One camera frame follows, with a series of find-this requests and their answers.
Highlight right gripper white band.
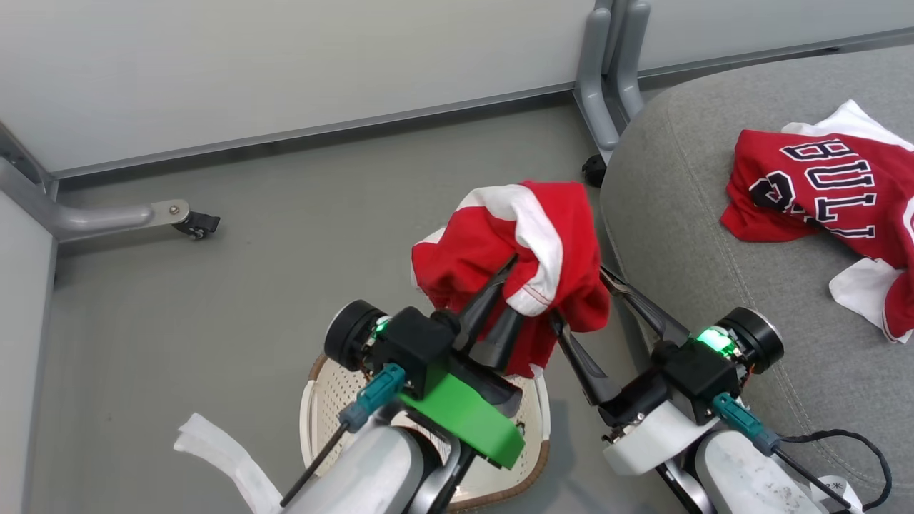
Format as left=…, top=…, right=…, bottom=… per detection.
left=548, top=264, right=716, bottom=477

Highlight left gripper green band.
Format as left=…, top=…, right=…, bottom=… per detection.
left=398, top=254, right=527, bottom=470

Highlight red shorts with white stripe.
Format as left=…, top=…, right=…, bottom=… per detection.
left=411, top=180, right=613, bottom=379

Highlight red Bulls jersey with white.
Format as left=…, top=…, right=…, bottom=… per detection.
left=720, top=100, right=914, bottom=345

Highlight grey fabric sofa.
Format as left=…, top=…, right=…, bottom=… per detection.
left=600, top=44, right=914, bottom=514

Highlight black round left gripper motor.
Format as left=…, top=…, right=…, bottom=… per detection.
left=323, top=299, right=390, bottom=371

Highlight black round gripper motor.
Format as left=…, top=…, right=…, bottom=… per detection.
left=323, top=299, right=390, bottom=371
left=716, top=306, right=785, bottom=376

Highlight black round right gripper motor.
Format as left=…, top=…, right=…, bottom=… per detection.
left=716, top=306, right=785, bottom=376

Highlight beige perforated laundry basket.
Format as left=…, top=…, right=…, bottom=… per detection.
left=299, top=353, right=551, bottom=511

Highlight white printed tag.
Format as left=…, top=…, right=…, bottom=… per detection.
left=814, top=475, right=866, bottom=512

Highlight white fabric strip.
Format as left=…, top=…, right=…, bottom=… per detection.
left=174, top=412, right=284, bottom=514

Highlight grey partition foot bracket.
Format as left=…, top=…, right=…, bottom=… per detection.
left=573, top=0, right=621, bottom=166
left=0, top=153, right=191, bottom=243
left=616, top=0, right=652, bottom=122

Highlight grey partition post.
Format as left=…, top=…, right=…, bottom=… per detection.
left=0, top=121, right=58, bottom=201

